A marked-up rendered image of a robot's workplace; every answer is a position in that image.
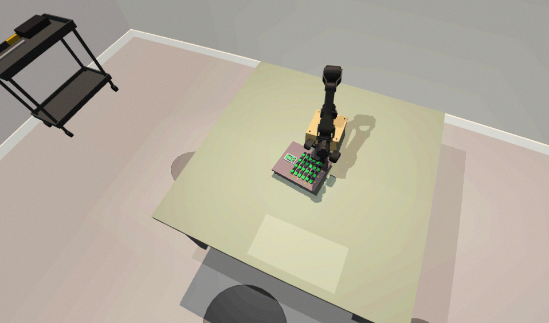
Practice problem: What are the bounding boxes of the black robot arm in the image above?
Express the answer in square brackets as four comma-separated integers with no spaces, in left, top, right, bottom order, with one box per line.
[311,65,342,162]

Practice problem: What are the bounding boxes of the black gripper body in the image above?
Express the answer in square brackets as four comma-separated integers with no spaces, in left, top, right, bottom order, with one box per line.
[304,138,340,163]

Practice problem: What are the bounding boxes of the mauve switch panel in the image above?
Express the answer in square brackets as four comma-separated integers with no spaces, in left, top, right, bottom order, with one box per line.
[272,141,332,193]

